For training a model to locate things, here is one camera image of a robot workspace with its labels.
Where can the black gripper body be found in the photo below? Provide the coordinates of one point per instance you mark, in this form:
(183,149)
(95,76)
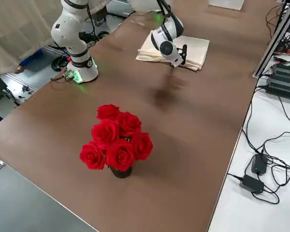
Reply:
(184,54)

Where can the beige curtain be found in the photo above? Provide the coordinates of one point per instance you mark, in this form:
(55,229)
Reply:
(19,29)

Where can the aluminium camera post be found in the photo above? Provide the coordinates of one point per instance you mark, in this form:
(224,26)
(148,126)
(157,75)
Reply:
(270,48)

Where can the blue plastic crate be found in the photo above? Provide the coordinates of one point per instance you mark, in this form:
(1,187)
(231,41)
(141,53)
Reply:
(33,56)

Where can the black power supply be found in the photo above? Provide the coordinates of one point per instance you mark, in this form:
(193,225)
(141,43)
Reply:
(282,89)
(287,71)

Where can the black power adapter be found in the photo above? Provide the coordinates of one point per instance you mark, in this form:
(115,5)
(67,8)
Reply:
(252,183)
(258,164)

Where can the clear plastic bin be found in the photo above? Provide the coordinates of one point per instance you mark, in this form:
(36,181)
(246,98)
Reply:
(227,4)

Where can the beige tablecloth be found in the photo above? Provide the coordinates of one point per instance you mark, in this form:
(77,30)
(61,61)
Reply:
(195,48)

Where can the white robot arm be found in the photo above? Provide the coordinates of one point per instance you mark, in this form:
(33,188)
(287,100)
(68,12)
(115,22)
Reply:
(70,26)

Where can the red rose bouquet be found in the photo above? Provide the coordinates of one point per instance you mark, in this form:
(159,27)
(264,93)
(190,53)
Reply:
(116,154)

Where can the black vase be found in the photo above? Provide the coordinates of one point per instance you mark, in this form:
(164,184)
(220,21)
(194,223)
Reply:
(120,172)

